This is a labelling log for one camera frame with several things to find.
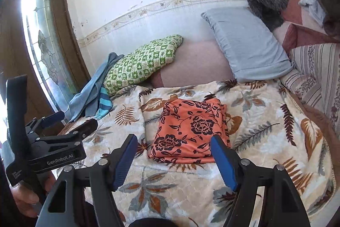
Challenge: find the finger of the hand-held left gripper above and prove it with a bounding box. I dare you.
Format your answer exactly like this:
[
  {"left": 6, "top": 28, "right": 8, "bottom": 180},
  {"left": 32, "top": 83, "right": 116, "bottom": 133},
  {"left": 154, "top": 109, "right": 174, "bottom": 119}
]
[
  {"left": 25, "top": 111, "right": 65, "bottom": 134},
  {"left": 60, "top": 118, "right": 99, "bottom": 141}
]

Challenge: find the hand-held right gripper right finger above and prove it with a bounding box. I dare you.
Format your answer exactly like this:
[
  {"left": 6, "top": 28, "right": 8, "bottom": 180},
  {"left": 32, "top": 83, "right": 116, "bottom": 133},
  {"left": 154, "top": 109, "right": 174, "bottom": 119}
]
[{"left": 210, "top": 135, "right": 311, "bottom": 227}]

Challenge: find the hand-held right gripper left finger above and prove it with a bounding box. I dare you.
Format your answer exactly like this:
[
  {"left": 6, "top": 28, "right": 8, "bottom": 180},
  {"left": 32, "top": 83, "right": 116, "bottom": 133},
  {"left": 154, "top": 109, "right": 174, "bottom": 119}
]
[{"left": 36, "top": 134, "right": 139, "bottom": 227}]

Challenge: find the orange floral garment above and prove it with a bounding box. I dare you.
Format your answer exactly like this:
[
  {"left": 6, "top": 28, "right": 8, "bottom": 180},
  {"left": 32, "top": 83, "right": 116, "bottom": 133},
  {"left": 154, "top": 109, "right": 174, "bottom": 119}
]
[{"left": 147, "top": 98, "right": 231, "bottom": 165}]

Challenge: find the person's left hand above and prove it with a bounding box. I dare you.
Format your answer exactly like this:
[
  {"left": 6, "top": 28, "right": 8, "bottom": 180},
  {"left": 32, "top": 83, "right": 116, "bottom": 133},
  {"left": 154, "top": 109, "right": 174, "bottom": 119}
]
[{"left": 12, "top": 172, "right": 55, "bottom": 217}]

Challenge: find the teal striped cloth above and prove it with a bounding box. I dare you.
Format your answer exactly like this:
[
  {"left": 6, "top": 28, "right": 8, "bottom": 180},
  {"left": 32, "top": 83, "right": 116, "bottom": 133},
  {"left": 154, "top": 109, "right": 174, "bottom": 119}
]
[{"left": 95, "top": 86, "right": 113, "bottom": 120}]

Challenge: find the blue-grey cloth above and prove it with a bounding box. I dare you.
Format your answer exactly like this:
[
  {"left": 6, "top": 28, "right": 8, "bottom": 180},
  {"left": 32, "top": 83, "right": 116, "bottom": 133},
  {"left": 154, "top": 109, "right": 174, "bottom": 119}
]
[{"left": 68, "top": 52, "right": 125, "bottom": 122}]

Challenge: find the leaf-print blanket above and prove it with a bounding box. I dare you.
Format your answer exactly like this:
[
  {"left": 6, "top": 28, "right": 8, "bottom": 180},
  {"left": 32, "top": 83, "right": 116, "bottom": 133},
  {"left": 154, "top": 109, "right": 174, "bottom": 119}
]
[{"left": 57, "top": 79, "right": 335, "bottom": 227}]

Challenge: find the brown wooden door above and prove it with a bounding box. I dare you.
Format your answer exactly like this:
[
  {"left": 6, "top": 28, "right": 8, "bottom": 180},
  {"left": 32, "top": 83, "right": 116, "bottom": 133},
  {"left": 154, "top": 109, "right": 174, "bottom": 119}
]
[{"left": 0, "top": 0, "right": 91, "bottom": 137}]

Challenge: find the green patterned pillow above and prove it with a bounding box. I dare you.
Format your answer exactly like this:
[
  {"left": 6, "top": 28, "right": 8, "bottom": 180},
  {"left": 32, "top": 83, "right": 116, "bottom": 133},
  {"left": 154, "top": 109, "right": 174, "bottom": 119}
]
[{"left": 103, "top": 34, "right": 184, "bottom": 97}]

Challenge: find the grey pillow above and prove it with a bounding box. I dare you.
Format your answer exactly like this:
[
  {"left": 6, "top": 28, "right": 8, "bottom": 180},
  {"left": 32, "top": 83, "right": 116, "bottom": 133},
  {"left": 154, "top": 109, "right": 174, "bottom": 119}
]
[{"left": 200, "top": 7, "right": 295, "bottom": 83}]

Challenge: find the striped floral blanket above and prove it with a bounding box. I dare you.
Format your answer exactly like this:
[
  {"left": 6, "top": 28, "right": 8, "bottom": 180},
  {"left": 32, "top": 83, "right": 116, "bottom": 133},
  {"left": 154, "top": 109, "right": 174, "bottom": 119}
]
[{"left": 279, "top": 42, "right": 340, "bottom": 132}]

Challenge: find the pink maroon quilt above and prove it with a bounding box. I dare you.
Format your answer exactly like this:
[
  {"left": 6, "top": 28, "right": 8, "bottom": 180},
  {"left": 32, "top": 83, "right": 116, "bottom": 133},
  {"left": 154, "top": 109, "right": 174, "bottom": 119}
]
[{"left": 272, "top": 0, "right": 340, "bottom": 50}]

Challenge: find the dark furry blanket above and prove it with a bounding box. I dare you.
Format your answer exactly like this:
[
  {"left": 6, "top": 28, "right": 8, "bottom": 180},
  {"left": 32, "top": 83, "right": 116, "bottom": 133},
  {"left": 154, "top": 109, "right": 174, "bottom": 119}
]
[{"left": 247, "top": 0, "right": 289, "bottom": 32}]

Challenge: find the pale grey garment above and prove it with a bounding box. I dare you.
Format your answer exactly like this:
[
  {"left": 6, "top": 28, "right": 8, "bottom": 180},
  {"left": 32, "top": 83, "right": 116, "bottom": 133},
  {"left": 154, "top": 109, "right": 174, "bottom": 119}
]
[{"left": 299, "top": 0, "right": 327, "bottom": 25}]

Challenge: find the brown garment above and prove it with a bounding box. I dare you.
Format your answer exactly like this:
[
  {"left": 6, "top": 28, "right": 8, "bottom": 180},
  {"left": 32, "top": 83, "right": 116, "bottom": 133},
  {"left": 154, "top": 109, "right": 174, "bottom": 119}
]
[{"left": 313, "top": 0, "right": 340, "bottom": 40}]

